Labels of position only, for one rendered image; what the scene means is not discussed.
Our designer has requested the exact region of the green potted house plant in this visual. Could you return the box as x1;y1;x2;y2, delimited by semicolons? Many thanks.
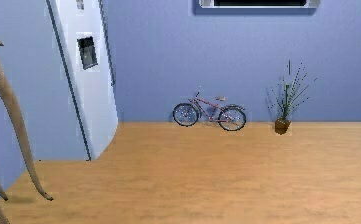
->
266;60;318;136

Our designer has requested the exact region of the white fridge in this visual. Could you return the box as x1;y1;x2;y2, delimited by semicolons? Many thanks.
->
0;0;120;190

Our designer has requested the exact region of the red bicycle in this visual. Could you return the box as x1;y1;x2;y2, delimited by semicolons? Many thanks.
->
172;87;248;132

